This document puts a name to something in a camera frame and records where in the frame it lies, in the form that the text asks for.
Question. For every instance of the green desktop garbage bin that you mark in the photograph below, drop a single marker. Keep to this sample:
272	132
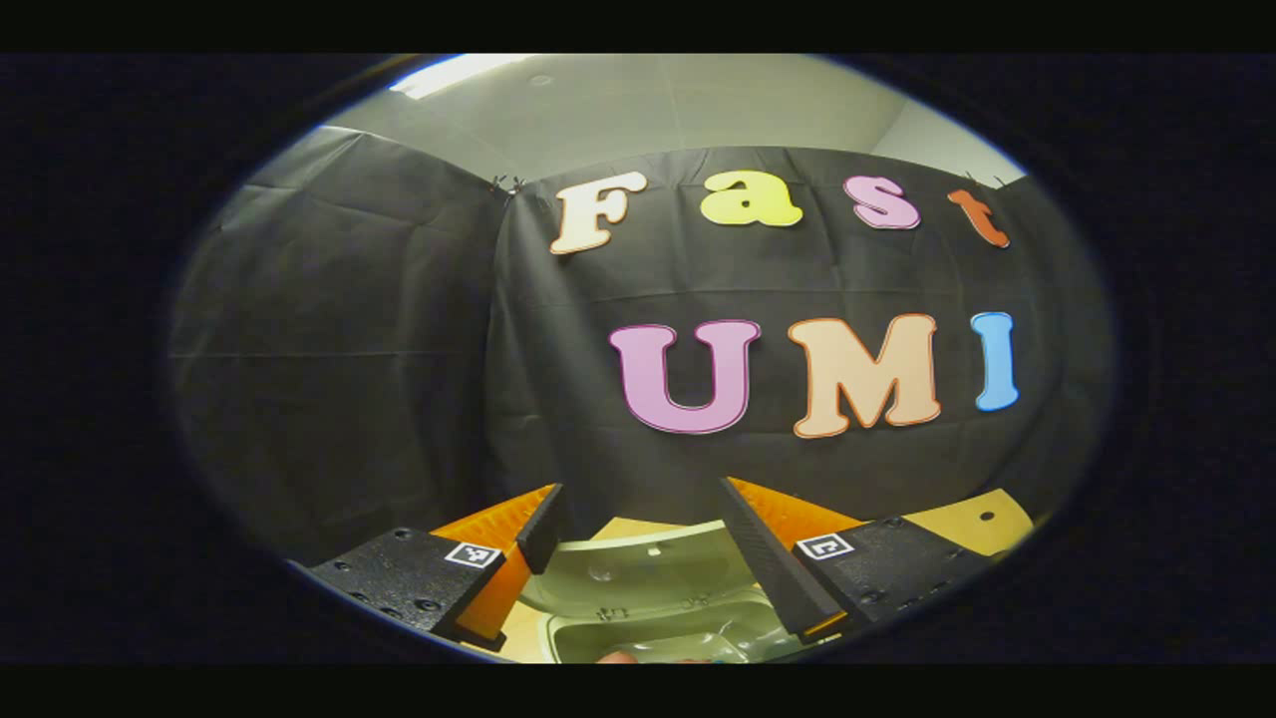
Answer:
638	570

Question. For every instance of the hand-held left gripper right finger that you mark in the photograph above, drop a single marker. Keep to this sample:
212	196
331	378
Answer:
768	568

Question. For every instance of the red pop can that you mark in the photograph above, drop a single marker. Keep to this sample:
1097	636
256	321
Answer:
618	658

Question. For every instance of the wooden desktop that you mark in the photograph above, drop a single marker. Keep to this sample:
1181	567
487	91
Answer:
957	524

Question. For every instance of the ceiling light panel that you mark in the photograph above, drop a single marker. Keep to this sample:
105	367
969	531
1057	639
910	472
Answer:
454	75

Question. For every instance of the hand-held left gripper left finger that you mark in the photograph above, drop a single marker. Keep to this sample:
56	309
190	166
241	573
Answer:
543	529

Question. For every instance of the black backdrop cloth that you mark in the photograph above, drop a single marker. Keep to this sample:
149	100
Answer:
349	349

